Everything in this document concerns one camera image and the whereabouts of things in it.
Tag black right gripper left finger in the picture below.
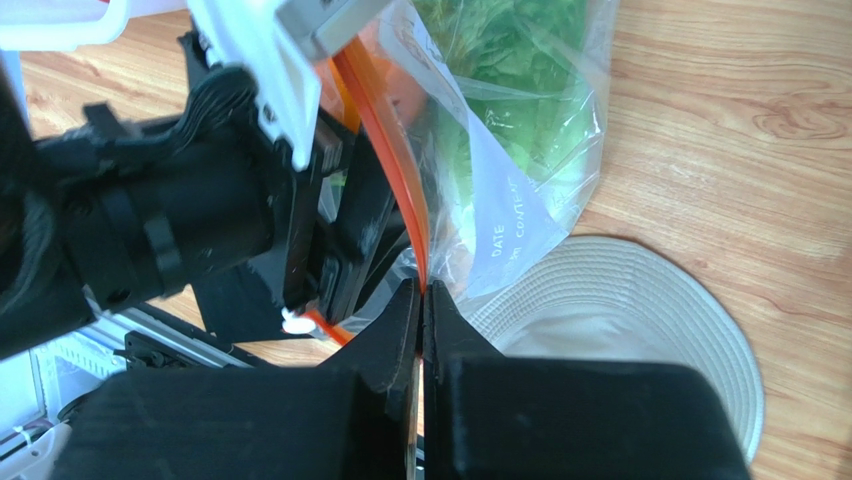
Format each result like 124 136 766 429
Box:
53 280 422 479

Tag clear orange zip top bag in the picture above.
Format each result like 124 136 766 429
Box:
282 0 620 347

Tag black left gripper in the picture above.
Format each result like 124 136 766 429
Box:
285 119 410 325

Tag white plastic basket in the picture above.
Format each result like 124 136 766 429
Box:
1 0 187 51

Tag black folded cloth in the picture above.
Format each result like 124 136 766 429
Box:
191 264 311 343

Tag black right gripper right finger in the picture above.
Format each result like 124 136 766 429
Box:
423 281 750 479

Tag fake green lettuce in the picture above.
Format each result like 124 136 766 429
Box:
412 0 597 194

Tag fake orange fruit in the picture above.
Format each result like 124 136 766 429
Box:
315 51 427 132

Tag beige bucket hat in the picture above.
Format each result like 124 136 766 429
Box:
457 236 766 463

